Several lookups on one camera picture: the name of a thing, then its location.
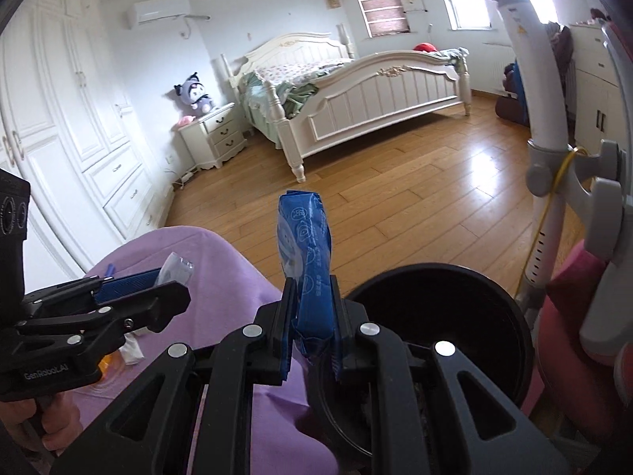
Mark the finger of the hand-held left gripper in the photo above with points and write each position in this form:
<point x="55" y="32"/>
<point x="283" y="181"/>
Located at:
<point x="143" y="307"/>
<point x="128" y="282"/>

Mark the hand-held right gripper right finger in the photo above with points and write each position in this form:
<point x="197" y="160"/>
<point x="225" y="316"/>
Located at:
<point x="337" y="351"/>

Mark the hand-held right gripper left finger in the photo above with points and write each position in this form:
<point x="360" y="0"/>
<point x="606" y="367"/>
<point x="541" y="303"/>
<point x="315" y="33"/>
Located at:
<point x="284" y="336"/>

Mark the clear plastic wrapper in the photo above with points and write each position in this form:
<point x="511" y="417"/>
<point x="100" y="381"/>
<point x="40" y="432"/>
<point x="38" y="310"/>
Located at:
<point x="174" y="269"/>

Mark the blue packet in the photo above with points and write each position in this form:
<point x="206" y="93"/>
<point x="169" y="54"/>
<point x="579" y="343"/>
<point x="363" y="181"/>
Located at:
<point x="304" y="237"/>

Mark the black round bin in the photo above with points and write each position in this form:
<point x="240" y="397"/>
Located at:
<point x="445" y="302"/>

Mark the person's left hand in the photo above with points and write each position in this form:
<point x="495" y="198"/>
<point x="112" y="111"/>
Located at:
<point x="62" y="420"/>

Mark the purple tablecloth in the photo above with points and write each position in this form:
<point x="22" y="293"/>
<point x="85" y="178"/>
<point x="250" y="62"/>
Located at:
<point x="222" y="267"/>

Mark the white power strip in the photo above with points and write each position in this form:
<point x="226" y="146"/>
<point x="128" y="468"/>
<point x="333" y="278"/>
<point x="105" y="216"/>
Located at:
<point x="184" y="179"/>

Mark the white wardrobe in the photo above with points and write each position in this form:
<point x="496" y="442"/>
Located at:
<point x="74" y="123"/>

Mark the white nightstand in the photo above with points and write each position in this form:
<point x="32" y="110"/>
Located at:
<point x="215" y="136"/>

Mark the small pink plush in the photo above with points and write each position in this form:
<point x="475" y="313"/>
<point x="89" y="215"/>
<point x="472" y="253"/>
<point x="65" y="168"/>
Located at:
<point x="186" y="121"/>

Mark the purple plush toy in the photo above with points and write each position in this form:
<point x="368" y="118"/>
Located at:
<point x="195" y="96"/>

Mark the green blanket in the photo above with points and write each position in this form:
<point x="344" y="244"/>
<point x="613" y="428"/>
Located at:
<point x="299" y="99"/>

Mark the white wooden bed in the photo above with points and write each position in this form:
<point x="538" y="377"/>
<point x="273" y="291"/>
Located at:
<point x="376" y="94"/>

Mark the white air conditioner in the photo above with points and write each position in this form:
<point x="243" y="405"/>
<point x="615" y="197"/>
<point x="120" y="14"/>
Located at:
<point x="158" y="10"/>

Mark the maroon bag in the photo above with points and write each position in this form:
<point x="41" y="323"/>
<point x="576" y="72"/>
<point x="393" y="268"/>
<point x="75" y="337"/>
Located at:
<point x="512" y="109"/>

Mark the red item on bed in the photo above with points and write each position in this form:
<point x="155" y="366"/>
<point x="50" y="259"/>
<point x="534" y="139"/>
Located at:
<point x="424" y="47"/>

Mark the white radiator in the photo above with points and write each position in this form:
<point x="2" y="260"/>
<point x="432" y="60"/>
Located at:
<point x="497" y="67"/>

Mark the white and pink chair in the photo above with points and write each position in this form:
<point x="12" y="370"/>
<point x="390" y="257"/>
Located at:
<point x="536" y="84"/>

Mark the white dresser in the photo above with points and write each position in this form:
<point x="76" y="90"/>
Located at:
<point x="596" y="84"/>

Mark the dark clothes pile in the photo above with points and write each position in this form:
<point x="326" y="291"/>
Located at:
<point x="561" y="49"/>

